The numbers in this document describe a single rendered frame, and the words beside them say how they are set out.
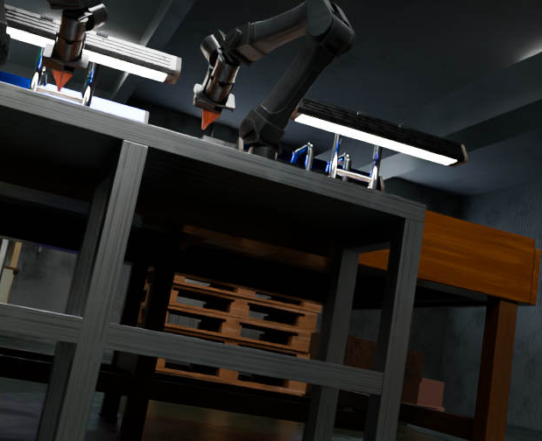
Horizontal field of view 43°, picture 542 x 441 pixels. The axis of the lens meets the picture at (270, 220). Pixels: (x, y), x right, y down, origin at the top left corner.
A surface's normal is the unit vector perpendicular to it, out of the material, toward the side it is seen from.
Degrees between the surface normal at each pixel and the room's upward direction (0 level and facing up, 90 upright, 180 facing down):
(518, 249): 90
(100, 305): 90
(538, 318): 90
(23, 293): 90
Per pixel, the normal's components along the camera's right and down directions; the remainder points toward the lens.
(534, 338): -0.91, -0.23
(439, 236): 0.33, -0.13
